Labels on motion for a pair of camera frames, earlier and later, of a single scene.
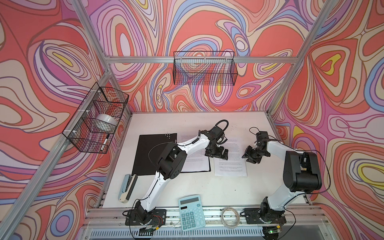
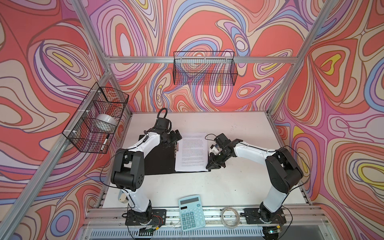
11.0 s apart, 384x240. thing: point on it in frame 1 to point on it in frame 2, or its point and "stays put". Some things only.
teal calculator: x=191 y=212 stays put
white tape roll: x=107 y=118 stays put
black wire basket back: x=204 y=68 stays put
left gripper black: x=220 y=154 to x=174 y=138
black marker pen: x=103 y=145 stays put
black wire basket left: x=91 y=130 stays put
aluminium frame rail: x=201 y=59 stays put
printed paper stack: x=235 y=165 to x=192 y=152
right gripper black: x=247 y=154 to x=211 y=165
